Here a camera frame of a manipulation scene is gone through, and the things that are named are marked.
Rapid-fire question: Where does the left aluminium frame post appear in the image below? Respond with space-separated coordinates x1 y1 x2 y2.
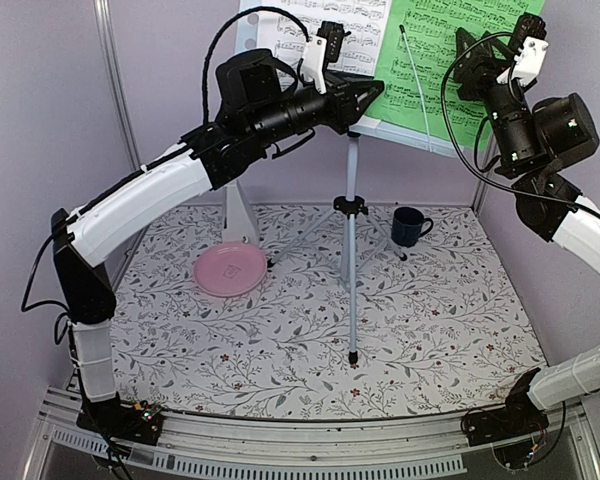
93 0 141 169

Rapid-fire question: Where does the white metronome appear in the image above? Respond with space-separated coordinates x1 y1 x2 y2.
221 180 260 245

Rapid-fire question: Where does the right aluminium frame post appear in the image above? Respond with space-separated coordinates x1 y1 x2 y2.
471 154 499 215

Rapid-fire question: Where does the white sheet music page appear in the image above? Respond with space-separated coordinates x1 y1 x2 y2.
257 0 392 76

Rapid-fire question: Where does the pink plastic plate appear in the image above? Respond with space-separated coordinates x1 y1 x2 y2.
193 242 267 298

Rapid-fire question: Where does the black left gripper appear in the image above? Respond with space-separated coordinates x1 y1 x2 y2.
251 68 386 148

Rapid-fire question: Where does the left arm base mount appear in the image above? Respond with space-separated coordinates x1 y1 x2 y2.
76 386 164 446

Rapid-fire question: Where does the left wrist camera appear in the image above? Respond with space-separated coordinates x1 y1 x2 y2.
297 21 350 95

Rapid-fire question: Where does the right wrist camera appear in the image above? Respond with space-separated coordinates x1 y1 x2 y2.
496 13 549 87

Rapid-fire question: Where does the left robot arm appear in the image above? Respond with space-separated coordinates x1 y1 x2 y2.
45 49 385 434

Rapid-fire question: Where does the dark blue ceramic mug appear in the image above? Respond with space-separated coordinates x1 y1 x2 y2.
391 207 434 248

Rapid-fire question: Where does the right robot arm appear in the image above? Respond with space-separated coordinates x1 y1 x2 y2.
441 14 600 436

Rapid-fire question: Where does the green sheet music page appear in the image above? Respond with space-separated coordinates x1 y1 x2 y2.
366 0 544 155

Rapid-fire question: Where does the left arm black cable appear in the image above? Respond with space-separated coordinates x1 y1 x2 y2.
199 7 314 126

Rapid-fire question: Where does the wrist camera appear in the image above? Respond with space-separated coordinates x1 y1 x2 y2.
297 21 350 95
496 13 549 87

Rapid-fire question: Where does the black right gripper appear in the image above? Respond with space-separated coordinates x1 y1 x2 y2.
453 26 542 170

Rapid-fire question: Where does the aluminium frame post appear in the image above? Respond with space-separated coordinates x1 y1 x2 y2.
93 0 141 169
471 154 499 215

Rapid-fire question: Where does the light blue music stand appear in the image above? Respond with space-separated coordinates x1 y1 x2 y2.
235 1 455 366

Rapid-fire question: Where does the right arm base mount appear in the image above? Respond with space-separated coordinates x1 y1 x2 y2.
460 367 549 446

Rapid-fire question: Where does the front aluminium rail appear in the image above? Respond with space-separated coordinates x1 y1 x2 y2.
25 388 600 479

